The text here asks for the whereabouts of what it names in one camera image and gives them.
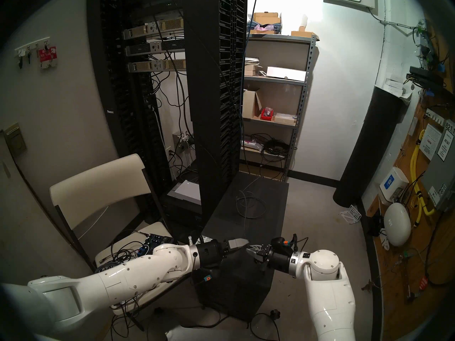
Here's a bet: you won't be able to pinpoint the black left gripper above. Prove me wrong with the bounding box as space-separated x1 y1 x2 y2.
196 238 249 270

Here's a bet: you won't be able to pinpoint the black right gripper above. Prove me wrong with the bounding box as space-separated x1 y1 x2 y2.
246 245 293 273

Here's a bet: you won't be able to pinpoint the grey braided USB cable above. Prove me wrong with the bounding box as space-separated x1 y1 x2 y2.
235 176 267 245

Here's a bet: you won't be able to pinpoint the black workstation tower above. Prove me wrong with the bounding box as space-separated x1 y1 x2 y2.
194 172 289 321

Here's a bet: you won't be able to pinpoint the black UPS with white lid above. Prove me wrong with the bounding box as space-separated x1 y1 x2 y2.
162 180 204 234

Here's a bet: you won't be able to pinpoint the black blue audio mixer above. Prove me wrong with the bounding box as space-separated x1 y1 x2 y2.
137 233 175 257

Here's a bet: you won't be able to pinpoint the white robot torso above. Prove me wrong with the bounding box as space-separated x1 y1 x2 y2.
165 324 228 341

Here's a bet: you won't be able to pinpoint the flat tan box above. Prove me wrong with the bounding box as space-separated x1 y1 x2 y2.
273 113 297 126

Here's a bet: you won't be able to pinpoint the open cardboard box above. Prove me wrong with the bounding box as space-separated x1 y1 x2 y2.
243 89 262 119

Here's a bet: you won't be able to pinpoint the white oval router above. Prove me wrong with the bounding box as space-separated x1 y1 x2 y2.
384 202 412 247

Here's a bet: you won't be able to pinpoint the beige folding chair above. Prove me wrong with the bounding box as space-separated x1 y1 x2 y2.
50 153 194 332

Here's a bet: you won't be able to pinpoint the white box with blue label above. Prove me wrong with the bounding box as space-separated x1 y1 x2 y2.
379 166 409 203

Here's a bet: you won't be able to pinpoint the black server rack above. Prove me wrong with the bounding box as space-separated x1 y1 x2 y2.
87 0 249 234

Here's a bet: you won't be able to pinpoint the tall black cylinder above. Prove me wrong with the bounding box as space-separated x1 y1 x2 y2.
333 85 409 207

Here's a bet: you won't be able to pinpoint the grey metal shelf unit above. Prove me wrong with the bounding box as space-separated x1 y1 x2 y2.
240 33 319 179

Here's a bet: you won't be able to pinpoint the flat white box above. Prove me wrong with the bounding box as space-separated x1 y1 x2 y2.
267 66 307 82

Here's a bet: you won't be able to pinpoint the gold mesh rack server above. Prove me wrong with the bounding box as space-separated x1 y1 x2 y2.
128 58 187 73
123 19 185 40

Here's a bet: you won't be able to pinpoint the grey utility box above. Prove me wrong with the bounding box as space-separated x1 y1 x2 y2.
419 118 455 213

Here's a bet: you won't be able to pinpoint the white printed paper label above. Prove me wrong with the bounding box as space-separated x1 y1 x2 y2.
419 124 441 161

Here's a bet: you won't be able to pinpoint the dark mesh Dell server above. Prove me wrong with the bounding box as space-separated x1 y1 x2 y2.
124 38 185 56

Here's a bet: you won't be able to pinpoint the small white boxes stack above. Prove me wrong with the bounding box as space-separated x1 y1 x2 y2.
385 78 413 96

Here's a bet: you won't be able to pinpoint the pink plastic bag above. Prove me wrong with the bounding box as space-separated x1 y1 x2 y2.
248 23 281 34

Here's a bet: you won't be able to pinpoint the white patch panel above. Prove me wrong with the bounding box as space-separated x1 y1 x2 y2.
425 108 446 126

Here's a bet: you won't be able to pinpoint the brown cardboard box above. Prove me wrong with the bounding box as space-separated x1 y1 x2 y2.
253 12 282 25

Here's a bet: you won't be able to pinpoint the black network device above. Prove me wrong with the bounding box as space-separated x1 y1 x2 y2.
409 66 446 88

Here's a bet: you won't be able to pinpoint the red white key tag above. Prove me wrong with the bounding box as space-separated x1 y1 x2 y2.
39 46 58 69

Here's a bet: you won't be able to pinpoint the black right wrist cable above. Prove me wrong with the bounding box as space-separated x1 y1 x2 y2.
281 234 310 253

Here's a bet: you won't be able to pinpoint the black power cable with plug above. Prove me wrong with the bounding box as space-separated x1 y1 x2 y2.
249 308 283 341

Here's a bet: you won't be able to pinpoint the small white wire rack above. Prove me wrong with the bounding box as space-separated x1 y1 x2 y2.
338 204 362 225

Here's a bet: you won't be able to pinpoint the black cable bundle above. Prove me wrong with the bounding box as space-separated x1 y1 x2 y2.
261 138 290 156

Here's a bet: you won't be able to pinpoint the grey cable pile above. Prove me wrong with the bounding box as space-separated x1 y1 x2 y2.
100 239 150 273

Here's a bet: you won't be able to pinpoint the wall outlet with plugs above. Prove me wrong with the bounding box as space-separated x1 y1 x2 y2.
172 131 195 153

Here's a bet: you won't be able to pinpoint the thin white cable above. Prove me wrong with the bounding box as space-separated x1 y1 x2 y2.
76 205 109 240

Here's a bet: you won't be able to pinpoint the tangle of black rack cables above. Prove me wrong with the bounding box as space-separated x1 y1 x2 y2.
149 70 199 181

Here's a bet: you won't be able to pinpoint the thick yellow cable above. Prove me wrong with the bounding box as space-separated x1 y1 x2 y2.
410 129 436 227

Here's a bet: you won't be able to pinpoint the beige wall control plate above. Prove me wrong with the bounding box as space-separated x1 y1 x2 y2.
3 123 27 158

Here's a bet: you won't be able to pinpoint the grey wall conduit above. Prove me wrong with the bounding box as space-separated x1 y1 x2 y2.
368 8 418 29

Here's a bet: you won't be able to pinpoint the white key hook rail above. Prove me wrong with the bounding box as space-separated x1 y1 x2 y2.
15 42 50 69

